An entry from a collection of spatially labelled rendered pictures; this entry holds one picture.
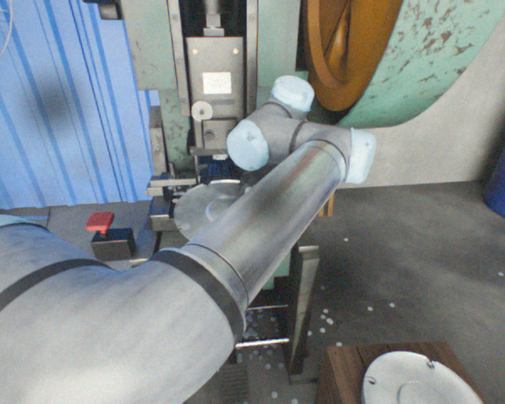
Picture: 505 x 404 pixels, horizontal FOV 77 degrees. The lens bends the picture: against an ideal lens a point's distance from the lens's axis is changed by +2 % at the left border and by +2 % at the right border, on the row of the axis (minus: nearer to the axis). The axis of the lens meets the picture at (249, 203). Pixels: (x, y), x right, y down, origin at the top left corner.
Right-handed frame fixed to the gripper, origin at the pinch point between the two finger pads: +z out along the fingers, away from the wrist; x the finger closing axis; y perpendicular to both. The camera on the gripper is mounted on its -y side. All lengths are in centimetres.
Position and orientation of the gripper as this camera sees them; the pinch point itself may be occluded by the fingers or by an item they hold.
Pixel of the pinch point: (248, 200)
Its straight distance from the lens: 82.4
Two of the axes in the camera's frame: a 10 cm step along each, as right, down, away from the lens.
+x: 8.3, -3.0, 4.6
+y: 5.1, 7.4, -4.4
